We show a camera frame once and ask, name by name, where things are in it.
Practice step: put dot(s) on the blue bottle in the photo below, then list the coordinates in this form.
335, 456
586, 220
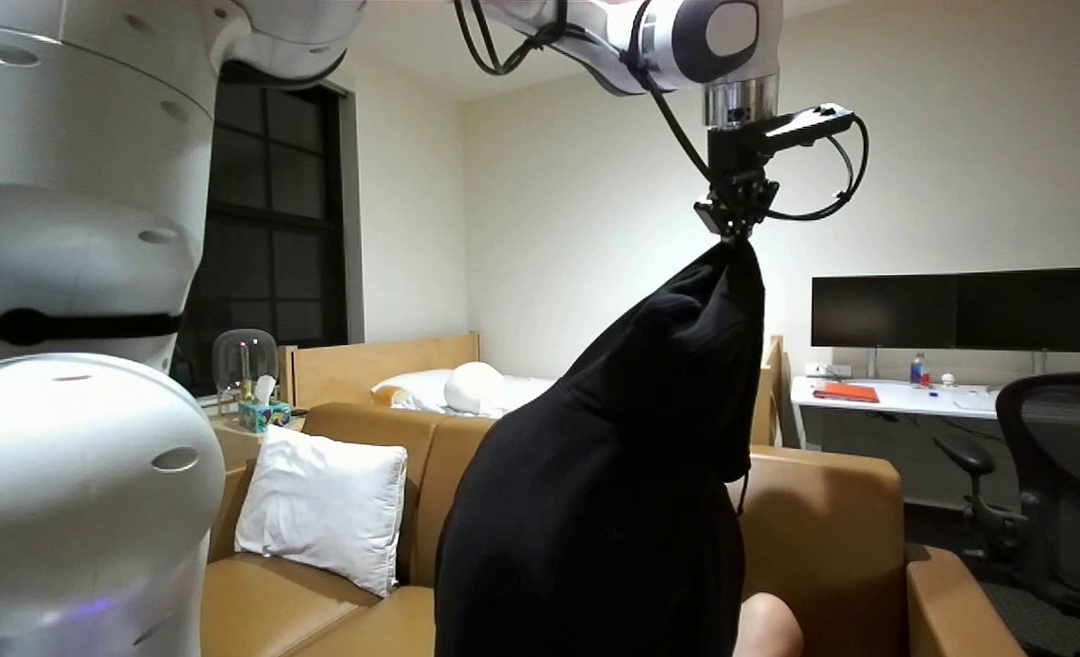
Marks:
918, 372

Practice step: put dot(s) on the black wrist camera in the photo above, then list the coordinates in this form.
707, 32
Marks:
808, 125

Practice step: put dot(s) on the dark framed window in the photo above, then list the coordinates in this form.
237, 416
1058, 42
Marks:
275, 225

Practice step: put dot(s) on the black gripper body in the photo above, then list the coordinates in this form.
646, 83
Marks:
738, 181

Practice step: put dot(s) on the white desk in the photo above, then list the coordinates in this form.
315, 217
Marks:
900, 400

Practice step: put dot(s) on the glass dome lamp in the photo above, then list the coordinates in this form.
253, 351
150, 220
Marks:
237, 360

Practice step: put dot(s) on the black computer monitor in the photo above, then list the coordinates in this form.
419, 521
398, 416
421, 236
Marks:
955, 311

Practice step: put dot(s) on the red book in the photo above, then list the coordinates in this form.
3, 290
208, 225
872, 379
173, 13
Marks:
849, 391

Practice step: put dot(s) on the black hoodie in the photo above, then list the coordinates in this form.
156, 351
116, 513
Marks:
596, 521

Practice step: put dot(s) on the seated person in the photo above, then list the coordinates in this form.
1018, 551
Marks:
769, 630

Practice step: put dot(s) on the teal tissue box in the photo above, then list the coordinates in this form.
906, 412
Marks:
265, 416

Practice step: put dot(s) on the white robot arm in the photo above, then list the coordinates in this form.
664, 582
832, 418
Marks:
108, 465

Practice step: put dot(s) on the white bed pillows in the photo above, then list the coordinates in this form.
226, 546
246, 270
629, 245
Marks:
473, 388

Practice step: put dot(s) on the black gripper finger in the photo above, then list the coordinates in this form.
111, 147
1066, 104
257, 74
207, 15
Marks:
719, 225
753, 220

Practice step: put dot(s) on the white square pillow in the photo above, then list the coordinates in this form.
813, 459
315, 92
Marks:
329, 506

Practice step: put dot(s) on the black office chair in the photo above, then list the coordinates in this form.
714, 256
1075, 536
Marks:
1033, 546

